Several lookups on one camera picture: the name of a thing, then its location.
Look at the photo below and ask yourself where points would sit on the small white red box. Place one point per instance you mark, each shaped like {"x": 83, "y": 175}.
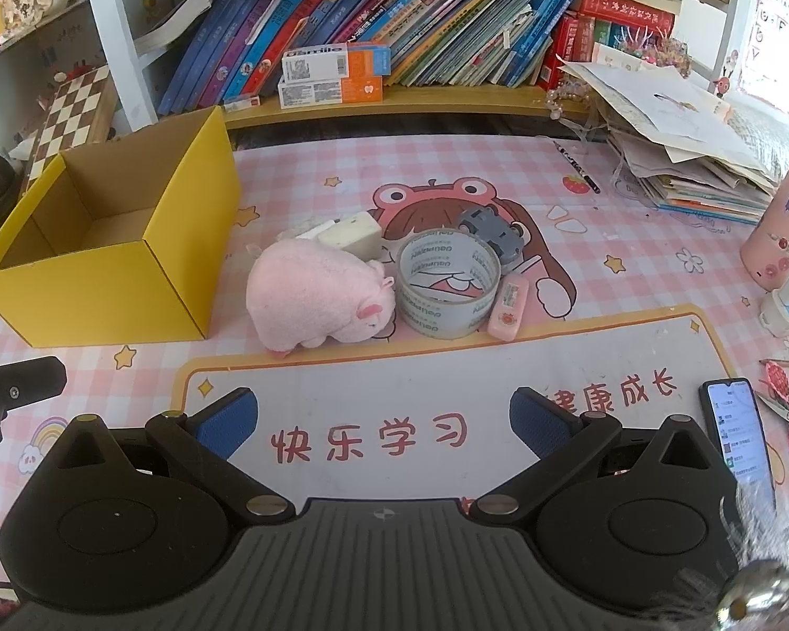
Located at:
{"x": 242, "y": 103}

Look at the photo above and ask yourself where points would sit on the white sponge block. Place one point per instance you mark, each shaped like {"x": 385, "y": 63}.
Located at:
{"x": 360, "y": 234}

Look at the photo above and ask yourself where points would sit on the wooden chessboard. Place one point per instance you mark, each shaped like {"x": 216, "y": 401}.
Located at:
{"x": 81, "y": 113}

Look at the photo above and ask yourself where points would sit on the upper orange white box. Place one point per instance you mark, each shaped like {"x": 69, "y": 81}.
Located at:
{"x": 335, "y": 62}

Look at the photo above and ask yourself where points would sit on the pink cylindrical cup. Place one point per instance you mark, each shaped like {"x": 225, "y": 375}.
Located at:
{"x": 765, "y": 253}

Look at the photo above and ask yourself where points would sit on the black marker pen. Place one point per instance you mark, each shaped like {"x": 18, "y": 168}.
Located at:
{"x": 577, "y": 167}

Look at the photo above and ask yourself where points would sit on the stack of papers and booklets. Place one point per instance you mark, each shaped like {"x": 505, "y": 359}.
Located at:
{"x": 676, "y": 141}

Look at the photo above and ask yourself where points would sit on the lower orange white box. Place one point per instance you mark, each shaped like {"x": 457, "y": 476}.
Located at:
{"x": 359, "y": 90}

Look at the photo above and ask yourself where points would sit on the grey toy car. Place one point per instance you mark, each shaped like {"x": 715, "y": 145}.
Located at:
{"x": 486, "y": 224}

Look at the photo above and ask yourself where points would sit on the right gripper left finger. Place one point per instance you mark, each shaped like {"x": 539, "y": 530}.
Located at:
{"x": 198, "y": 449}

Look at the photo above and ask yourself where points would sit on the pink plush pig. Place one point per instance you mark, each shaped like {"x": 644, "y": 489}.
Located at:
{"x": 302, "y": 293}

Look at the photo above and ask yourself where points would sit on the orange white box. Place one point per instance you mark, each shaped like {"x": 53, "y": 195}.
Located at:
{"x": 335, "y": 62}
{"x": 359, "y": 90}

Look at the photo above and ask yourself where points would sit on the clear tape roll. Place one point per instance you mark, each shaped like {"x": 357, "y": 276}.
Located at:
{"x": 446, "y": 283}

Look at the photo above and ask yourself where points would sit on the black smartphone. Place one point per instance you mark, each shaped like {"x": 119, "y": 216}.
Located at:
{"x": 734, "y": 426}

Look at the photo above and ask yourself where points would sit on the yellow cardboard box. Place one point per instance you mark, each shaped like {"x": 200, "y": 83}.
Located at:
{"x": 123, "y": 242}

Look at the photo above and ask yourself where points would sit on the row of leaning books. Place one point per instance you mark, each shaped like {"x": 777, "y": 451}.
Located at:
{"x": 237, "y": 46}

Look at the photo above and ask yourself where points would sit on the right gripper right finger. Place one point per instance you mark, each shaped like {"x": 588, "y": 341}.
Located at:
{"x": 568, "y": 449}

